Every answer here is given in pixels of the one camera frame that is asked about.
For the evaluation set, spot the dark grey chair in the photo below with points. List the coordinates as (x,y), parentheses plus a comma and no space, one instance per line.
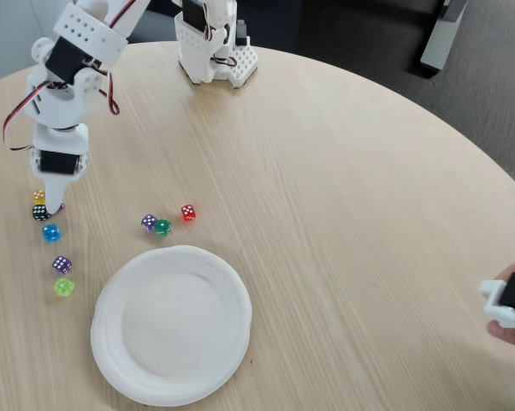
(155,25)

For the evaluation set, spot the red translucent die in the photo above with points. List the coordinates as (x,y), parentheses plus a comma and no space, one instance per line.
(188,212)

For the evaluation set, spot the black die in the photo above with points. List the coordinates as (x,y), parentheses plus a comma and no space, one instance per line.
(39,212)

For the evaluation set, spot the white paper plate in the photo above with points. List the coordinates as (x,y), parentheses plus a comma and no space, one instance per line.
(172,325)

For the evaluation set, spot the grey desk leg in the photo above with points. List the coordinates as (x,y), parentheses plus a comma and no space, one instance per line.
(439,38)

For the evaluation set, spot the white leader arm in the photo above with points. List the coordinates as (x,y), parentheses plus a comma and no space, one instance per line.
(514,295)

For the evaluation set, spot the dark green translucent die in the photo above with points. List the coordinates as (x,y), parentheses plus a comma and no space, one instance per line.
(163,227)

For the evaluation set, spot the lime green translucent die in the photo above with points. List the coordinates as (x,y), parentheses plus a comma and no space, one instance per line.
(63,287)

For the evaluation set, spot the person's hand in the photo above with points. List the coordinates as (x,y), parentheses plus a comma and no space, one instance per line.
(510,336)

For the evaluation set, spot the yellow translucent die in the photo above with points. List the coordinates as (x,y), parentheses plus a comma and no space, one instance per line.
(38,197)

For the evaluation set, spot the blue translucent die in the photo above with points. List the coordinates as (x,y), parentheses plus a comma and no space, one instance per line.
(51,233)

